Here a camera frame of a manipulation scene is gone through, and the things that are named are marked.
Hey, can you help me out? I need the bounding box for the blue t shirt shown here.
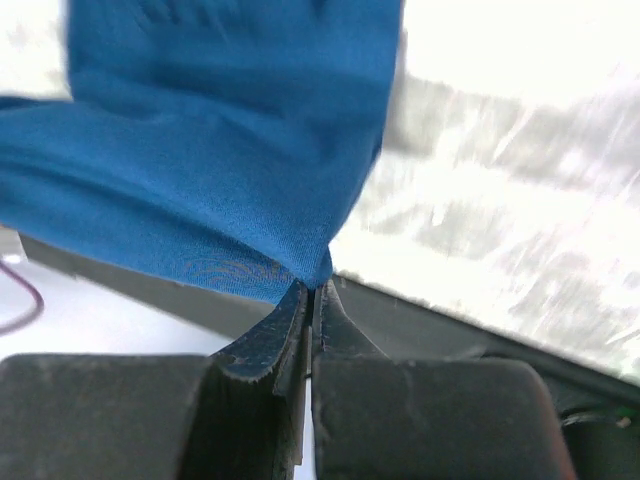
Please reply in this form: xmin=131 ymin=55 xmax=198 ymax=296
xmin=1 ymin=1 xmax=402 ymax=303

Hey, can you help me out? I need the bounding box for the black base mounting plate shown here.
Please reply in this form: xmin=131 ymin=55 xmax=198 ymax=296
xmin=1 ymin=240 xmax=639 ymax=479

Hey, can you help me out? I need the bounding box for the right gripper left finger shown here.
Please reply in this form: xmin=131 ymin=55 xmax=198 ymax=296
xmin=179 ymin=282 xmax=308 ymax=480

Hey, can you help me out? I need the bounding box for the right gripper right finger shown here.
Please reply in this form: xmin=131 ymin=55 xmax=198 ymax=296
xmin=311 ymin=284 xmax=575 ymax=480

